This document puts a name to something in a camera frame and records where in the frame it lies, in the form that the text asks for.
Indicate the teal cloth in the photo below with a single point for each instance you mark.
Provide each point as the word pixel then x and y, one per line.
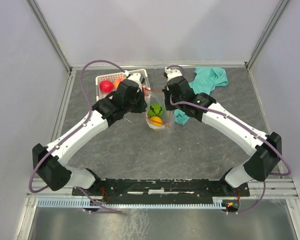
pixel 208 78

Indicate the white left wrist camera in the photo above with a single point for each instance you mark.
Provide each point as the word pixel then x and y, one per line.
pixel 138 76

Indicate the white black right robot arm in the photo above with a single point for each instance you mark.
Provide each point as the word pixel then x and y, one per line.
pixel 263 149

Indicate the clear zip top bag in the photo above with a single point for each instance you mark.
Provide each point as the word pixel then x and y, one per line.
pixel 155 96

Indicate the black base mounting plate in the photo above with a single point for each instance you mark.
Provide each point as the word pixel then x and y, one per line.
pixel 205 188

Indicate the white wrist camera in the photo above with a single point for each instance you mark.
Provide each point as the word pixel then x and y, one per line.
pixel 173 71
pixel 138 76

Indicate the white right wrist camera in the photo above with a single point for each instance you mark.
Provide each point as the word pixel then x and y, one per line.
pixel 173 71

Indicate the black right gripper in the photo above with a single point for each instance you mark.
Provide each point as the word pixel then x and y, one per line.
pixel 168 106

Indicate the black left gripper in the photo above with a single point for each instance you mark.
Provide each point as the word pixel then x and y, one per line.
pixel 143 105

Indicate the green toy watermelon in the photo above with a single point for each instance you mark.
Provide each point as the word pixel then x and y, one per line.
pixel 155 110

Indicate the white perforated plastic basket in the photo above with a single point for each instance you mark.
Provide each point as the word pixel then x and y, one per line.
pixel 112 77

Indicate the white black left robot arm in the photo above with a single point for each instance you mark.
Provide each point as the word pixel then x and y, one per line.
pixel 51 162

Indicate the toy peach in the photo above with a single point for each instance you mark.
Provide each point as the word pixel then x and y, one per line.
pixel 118 81

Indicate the red toy apple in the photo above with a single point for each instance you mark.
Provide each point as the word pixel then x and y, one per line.
pixel 106 86

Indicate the yellow toy lemon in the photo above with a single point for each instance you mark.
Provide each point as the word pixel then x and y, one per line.
pixel 156 121

